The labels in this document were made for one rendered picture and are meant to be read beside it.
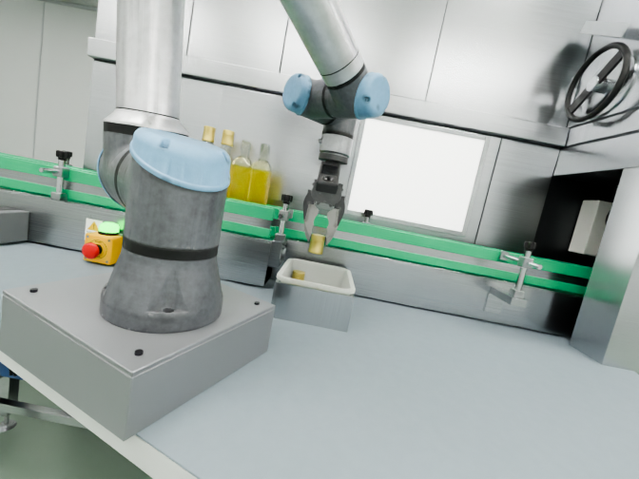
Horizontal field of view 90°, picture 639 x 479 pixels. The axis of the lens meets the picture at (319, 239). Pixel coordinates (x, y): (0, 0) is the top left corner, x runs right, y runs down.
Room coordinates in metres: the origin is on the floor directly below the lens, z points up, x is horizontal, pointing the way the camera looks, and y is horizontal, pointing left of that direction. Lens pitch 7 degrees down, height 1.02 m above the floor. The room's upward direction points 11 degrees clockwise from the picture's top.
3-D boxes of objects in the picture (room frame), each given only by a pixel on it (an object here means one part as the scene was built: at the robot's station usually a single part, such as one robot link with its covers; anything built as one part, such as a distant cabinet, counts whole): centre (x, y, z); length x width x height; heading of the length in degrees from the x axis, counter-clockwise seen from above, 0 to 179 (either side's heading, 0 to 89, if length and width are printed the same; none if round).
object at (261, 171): (0.99, 0.21, 0.99); 0.06 x 0.06 x 0.21; 89
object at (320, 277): (0.76, -0.01, 0.80); 0.22 x 0.17 x 0.09; 179
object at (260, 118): (1.12, -0.04, 1.15); 0.90 x 0.03 x 0.34; 89
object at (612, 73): (1.00, -0.71, 1.49); 0.21 x 0.05 x 0.21; 179
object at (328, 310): (0.79, -0.01, 0.79); 0.27 x 0.17 x 0.08; 179
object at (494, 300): (0.86, -0.54, 0.90); 0.17 x 0.05 x 0.23; 179
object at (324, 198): (0.80, 0.00, 1.06); 0.09 x 0.08 x 0.12; 178
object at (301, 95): (0.70, 0.06, 1.22); 0.11 x 0.11 x 0.08; 46
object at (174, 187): (0.42, 0.20, 1.00); 0.13 x 0.12 x 0.14; 46
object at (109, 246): (0.80, 0.53, 0.79); 0.07 x 0.07 x 0.07; 89
